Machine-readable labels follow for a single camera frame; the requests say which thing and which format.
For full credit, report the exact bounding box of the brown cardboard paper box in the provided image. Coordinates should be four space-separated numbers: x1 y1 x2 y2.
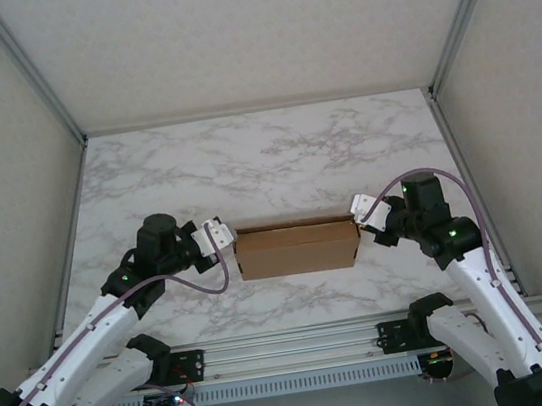
230 210 366 284

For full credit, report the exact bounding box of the small controller circuit board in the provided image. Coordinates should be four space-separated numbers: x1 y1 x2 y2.
141 389 189 406
420 348 458 380

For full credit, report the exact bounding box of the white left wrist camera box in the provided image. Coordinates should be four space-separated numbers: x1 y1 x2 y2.
187 212 239 261

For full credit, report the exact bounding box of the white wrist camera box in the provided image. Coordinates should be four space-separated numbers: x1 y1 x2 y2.
187 212 239 261
348 189 395 237

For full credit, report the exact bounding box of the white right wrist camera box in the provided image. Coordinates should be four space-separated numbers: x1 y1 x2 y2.
348 189 395 237

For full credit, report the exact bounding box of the aluminium side rail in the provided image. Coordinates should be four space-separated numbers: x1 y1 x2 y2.
15 137 120 367
422 79 528 308

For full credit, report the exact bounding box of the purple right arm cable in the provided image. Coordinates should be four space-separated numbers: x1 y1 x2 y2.
353 152 542 406

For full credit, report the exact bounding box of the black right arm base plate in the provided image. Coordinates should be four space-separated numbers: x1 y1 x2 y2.
376 315 427 356

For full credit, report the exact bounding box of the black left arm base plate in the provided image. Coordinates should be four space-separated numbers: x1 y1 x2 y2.
166 347 210 386

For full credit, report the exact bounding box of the aluminium table edge rail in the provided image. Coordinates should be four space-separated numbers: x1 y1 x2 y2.
19 294 542 406

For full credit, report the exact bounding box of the grey slotted cable duct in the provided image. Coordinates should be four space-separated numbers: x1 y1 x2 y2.
96 356 423 406

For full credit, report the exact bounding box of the aluminium frame post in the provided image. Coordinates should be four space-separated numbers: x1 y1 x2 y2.
0 0 90 157
415 0 528 100

